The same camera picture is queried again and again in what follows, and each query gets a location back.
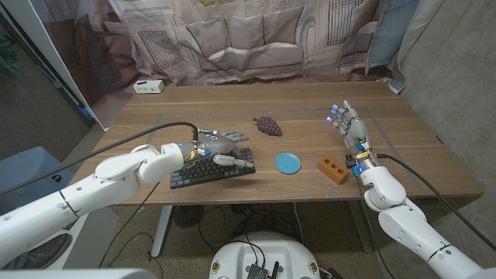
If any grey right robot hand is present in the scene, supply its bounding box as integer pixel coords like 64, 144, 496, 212
325, 98, 384, 176

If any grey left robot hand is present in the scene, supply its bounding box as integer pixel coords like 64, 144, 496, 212
177, 130, 256, 170

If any black keyboard with red key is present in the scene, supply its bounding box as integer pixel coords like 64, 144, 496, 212
169, 146, 257, 190

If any black module on robot base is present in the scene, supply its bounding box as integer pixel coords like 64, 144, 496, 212
246, 261, 281, 279

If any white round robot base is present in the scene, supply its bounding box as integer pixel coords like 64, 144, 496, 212
208, 231, 322, 279

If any brown block with three holes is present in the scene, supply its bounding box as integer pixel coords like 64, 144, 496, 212
316, 155, 350, 185

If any purple toy grape bunch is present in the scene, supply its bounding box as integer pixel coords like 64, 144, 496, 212
253, 115, 283, 137

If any blue round dish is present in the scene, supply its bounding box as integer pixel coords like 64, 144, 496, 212
274, 152, 302, 175

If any black round floor fan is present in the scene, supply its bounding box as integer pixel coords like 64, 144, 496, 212
173, 204, 205, 229

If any white power socket box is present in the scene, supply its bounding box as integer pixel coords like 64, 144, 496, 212
133, 79, 166, 95

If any grey table leg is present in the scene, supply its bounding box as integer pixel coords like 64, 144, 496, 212
347, 200, 374, 253

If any white table leg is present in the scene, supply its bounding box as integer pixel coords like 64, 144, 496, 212
150, 205, 174, 259

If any printed sofa backdrop cloth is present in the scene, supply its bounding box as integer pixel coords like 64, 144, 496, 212
30, 0, 446, 95

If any white robot torso edge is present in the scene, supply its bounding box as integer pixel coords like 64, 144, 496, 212
0, 268, 158, 279

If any blue plastic bin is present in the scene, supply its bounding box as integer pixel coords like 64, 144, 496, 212
0, 146, 74, 205

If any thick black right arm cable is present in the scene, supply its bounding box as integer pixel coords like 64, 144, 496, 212
376, 153, 496, 252

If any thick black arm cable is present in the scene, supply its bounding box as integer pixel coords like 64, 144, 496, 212
0, 121, 201, 195
376, 153, 496, 252

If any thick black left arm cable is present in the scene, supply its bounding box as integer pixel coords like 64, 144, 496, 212
0, 121, 201, 195

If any white wall panel edge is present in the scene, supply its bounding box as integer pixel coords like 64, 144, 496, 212
0, 0, 108, 131

